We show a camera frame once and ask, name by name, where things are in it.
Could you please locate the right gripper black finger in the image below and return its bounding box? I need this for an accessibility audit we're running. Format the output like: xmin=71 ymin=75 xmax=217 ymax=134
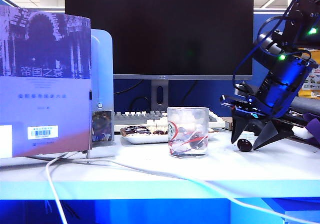
xmin=252 ymin=120 xmax=280 ymax=151
xmin=230 ymin=110 xmax=251 ymax=144

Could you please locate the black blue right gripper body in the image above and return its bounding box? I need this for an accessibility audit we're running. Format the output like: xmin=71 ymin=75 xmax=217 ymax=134
xmin=219 ymin=81 xmax=298 ymax=122

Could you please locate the clear printed drinking glass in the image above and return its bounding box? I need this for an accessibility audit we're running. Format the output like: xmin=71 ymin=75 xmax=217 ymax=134
xmin=166 ymin=106 xmax=210 ymax=159

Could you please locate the brown cardboard piece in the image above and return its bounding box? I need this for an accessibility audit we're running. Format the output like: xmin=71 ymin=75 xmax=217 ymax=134
xmin=221 ymin=117 xmax=234 ymax=130

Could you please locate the white cloth bag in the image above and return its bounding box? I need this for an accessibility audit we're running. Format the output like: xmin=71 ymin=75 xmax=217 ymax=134
xmin=291 ymin=125 xmax=314 ymax=140

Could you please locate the grey laptop sleeve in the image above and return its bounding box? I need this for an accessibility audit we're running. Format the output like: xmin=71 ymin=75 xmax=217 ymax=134
xmin=289 ymin=96 xmax=320 ymax=117

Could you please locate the yellow printed package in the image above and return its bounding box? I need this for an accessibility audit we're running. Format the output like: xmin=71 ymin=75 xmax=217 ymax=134
xmin=297 ymin=48 xmax=320 ymax=98

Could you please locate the grey monitor stand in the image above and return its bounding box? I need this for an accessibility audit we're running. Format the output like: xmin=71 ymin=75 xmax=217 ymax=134
xmin=151 ymin=79 xmax=170 ymax=112

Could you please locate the white oblong tray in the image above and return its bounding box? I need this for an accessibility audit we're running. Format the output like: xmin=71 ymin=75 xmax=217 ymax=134
xmin=120 ymin=127 xmax=219 ymax=145

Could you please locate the white grey keyboard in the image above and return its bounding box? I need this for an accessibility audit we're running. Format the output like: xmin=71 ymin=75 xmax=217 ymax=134
xmin=113 ymin=110 xmax=226 ymax=133

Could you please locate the black computer monitor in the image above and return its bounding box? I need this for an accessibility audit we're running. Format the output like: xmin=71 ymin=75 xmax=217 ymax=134
xmin=64 ymin=0 xmax=255 ymax=81

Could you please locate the small photo card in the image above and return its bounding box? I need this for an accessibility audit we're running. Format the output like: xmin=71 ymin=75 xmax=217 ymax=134
xmin=91 ymin=110 xmax=113 ymax=143

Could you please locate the white desktop device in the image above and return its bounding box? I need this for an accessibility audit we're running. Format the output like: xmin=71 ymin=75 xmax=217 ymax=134
xmin=90 ymin=28 xmax=116 ymax=149

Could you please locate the metal book stand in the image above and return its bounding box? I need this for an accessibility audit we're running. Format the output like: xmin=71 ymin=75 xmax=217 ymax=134
xmin=80 ymin=149 xmax=92 ymax=164

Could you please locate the purple cover book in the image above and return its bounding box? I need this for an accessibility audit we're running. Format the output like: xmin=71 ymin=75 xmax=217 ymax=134
xmin=0 ymin=4 xmax=92 ymax=159

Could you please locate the blue robot arm cable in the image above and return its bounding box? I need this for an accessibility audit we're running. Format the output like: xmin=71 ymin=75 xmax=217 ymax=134
xmin=231 ymin=15 xmax=291 ymax=90

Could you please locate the purple fabric strap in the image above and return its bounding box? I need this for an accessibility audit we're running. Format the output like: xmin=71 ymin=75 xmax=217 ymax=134
xmin=301 ymin=112 xmax=320 ymax=145

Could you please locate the black monitor cable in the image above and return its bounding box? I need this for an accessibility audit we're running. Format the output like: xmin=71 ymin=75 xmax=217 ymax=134
xmin=113 ymin=80 xmax=152 ymax=113
xmin=179 ymin=80 xmax=199 ymax=105

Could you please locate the long white cable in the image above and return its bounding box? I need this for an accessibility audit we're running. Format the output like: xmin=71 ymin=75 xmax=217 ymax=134
xmin=24 ymin=156 xmax=320 ymax=224

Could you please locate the looped white cable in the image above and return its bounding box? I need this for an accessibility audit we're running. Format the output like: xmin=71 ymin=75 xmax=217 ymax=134
xmin=44 ymin=152 xmax=84 ymax=224

